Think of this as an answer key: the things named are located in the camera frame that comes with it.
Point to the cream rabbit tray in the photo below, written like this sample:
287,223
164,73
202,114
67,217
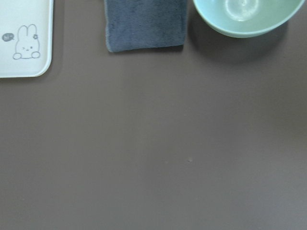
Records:
26,30

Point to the grey folded cloth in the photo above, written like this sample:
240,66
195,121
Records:
141,24

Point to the mint green bowl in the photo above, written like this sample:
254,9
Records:
246,18

